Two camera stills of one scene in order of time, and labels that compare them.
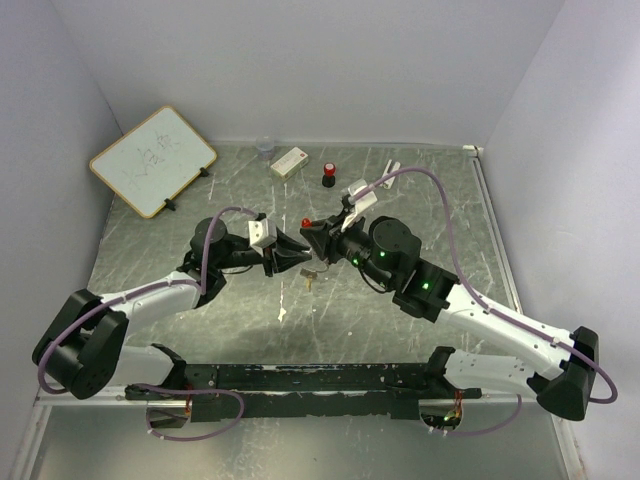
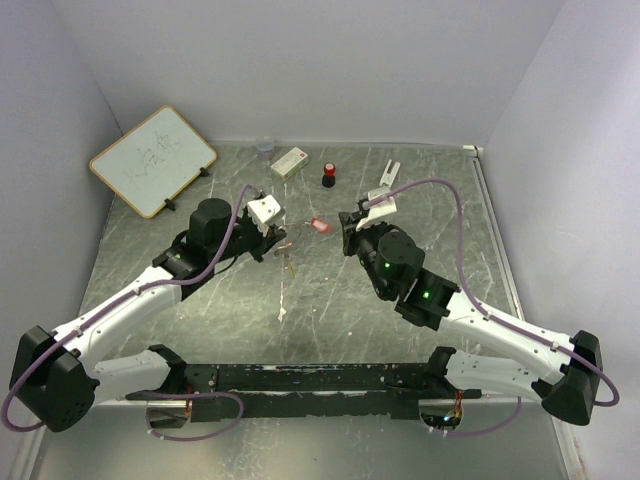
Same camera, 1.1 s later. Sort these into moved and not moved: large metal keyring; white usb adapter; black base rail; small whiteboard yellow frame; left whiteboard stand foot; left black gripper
Moved: large metal keyring; left black gripper
Not moved: black base rail; white usb adapter; small whiteboard yellow frame; left whiteboard stand foot
